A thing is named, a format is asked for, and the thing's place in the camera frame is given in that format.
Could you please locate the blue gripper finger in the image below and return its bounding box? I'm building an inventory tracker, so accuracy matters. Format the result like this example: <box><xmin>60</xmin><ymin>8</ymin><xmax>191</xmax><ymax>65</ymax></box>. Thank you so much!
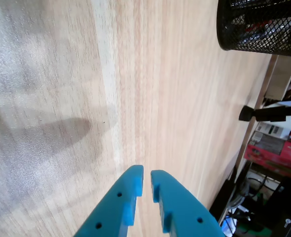
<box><xmin>73</xmin><ymin>164</ymin><xmax>145</xmax><ymax>237</ymax></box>
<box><xmin>150</xmin><ymin>169</ymin><xmax>225</xmax><ymax>237</ymax></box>

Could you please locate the black mesh pen holder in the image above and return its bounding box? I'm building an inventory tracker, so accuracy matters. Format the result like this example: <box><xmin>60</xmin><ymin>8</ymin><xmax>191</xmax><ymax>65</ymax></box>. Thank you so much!
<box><xmin>216</xmin><ymin>0</ymin><xmax>291</xmax><ymax>58</ymax></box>

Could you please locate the black tripod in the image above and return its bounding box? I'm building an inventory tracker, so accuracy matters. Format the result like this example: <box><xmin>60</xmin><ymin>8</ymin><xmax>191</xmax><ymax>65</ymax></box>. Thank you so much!
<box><xmin>238</xmin><ymin>105</ymin><xmax>291</xmax><ymax>123</ymax></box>

